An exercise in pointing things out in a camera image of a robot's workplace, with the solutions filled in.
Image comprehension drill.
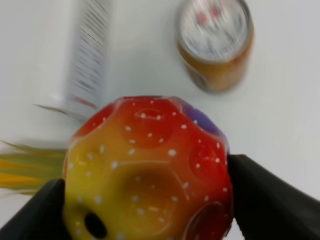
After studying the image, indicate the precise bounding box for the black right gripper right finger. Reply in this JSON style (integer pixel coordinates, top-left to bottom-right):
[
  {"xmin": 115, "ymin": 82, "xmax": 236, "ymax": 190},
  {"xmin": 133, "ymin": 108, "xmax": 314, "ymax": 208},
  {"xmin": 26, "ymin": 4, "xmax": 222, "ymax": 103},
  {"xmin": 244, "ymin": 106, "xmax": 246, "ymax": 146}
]
[{"xmin": 227, "ymin": 155, "xmax": 320, "ymax": 240}]

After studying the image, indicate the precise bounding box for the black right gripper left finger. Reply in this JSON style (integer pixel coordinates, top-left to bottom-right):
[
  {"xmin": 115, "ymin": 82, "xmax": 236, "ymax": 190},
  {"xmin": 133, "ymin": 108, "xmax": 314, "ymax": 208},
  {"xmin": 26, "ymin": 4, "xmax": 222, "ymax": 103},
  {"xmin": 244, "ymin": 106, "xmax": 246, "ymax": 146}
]
[{"xmin": 0, "ymin": 179, "xmax": 71, "ymax": 240}]

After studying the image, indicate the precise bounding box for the white rectangular box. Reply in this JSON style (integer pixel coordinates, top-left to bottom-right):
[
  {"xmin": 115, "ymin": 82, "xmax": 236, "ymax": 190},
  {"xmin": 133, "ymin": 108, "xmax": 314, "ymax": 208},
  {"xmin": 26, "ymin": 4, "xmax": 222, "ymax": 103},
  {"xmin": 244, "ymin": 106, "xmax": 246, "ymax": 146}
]
[{"xmin": 46, "ymin": 0, "xmax": 112, "ymax": 112}]

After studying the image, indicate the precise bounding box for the toy corn cob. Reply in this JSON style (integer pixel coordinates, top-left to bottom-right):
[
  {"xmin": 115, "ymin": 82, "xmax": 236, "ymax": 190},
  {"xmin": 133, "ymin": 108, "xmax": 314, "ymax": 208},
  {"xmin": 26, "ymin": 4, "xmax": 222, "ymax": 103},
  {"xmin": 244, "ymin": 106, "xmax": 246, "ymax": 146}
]
[{"xmin": 0, "ymin": 104, "xmax": 87, "ymax": 196}]

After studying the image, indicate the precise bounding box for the gold Red Bull can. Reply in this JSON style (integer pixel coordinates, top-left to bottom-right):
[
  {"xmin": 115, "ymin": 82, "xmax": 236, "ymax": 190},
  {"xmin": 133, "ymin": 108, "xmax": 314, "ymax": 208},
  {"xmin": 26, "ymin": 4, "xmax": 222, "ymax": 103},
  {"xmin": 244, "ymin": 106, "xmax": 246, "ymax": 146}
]
[{"xmin": 175, "ymin": 0, "xmax": 255, "ymax": 94}]

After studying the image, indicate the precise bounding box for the red yellow dimpled ball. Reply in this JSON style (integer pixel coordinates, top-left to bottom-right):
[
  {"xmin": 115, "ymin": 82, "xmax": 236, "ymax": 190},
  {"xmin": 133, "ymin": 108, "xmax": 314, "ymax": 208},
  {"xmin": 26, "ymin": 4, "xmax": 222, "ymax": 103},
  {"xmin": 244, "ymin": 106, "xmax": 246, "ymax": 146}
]
[{"xmin": 63, "ymin": 96, "xmax": 234, "ymax": 240}]

